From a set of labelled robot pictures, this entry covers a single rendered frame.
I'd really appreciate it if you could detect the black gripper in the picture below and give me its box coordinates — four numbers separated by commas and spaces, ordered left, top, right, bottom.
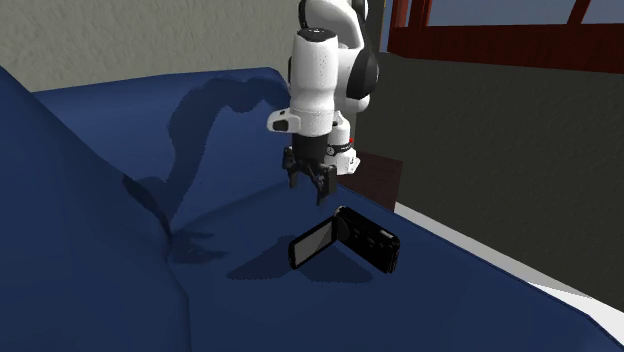
281, 132, 339, 207

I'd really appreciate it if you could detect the dark red robot stand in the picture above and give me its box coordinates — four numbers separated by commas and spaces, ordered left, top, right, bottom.
336, 150, 405, 212

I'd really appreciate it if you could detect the blue sofa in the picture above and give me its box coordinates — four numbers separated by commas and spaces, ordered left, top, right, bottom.
0, 65, 624, 352

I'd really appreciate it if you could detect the dark red wooden railing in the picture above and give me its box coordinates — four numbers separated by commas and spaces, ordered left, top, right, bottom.
386, 0, 624, 75

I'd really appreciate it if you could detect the black camcorder with open screen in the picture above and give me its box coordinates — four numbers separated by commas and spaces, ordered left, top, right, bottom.
287, 205, 402, 275

